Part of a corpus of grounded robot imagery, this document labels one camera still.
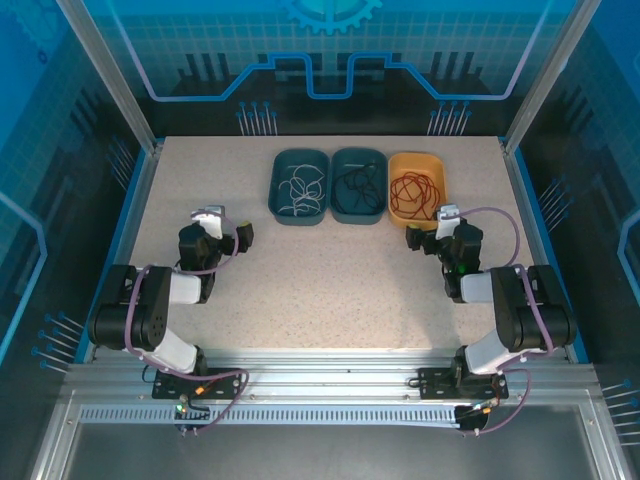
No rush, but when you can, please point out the thin black cable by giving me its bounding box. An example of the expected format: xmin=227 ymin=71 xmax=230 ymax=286
xmin=349 ymin=162 xmax=382 ymax=206
xmin=333 ymin=167 xmax=371 ymax=212
xmin=344 ymin=160 xmax=381 ymax=191

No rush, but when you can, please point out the thin white cable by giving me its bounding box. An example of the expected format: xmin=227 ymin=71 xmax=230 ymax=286
xmin=287 ymin=184 xmax=327 ymax=220
xmin=277 ymin=163 xmax=326 ymax=201

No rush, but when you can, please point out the dark teal plastic bin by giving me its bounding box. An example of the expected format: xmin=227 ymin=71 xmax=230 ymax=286
xmin=267 ymin=148 xmax=331 ymax=227
xmin=329 ymin=146 xmax=390 ymax=226

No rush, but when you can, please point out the orange plastic bin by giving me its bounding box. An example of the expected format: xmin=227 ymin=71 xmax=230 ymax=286
xmin=387 ymin=151 xmax=447 ymax=232

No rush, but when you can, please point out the left base connector cluster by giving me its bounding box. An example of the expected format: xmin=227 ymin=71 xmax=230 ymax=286
xmin=172 ymin=398 xmax=212 ymax=437

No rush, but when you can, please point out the base connector cluster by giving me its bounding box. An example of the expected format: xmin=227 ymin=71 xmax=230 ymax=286
xmin=454 ymin=397 xmax=503 ymax=437
xmin=172 ymin=398 xmax=212 ymax=437

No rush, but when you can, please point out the right base connector cluster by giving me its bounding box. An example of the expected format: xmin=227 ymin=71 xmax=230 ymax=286
xmin=454 ymin=397 xmax=503 ymax=437

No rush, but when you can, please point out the steel sheet base panel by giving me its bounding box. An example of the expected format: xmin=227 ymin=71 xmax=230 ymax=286
xmin=29 ymin=399 xmax=616 ymax=480

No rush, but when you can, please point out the aluminium side rail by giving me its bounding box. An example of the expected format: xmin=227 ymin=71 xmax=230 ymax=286
xmin=499 ymin=137 xmax=590 ymax=365
xmin=67 ymin=139 xmax=166 ymax=369

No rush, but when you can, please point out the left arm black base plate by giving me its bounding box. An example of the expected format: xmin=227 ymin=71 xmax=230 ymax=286
xmin=152 ymin=367 xmax=245 ymax=401

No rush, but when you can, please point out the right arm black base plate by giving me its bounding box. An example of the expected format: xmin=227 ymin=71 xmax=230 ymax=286
xmin=417 ymin=367 xmax=510 ymax=401

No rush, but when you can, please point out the aluminium mounting rail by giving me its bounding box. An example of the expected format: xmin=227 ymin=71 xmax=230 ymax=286
xmin=67 ymin=347 xmax=596 ymax=407

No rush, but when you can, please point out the slotted grey cable duct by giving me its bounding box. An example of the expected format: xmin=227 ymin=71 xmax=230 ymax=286
xmin=79 ymin=403 xmax=462 ymax=427

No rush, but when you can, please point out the aluminium frame post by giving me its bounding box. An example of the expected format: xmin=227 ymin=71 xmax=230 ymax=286
xmin=55 ymin=0 xmax=164 ymax=154
xmin=501 ymin=0 xmax=605 ymax=156

